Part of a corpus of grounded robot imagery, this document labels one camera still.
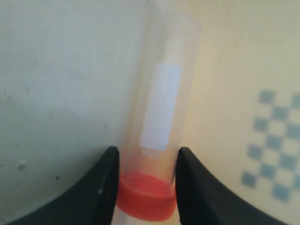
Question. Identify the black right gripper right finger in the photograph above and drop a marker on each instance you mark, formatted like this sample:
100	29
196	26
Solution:
202	199

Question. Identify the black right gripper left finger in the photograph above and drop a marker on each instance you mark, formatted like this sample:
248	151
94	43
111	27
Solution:
90	201

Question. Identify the orange-capped tube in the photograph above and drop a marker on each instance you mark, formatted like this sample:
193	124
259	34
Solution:
146	194

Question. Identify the cream plastic bin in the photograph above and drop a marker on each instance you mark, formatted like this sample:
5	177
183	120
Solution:
70	76

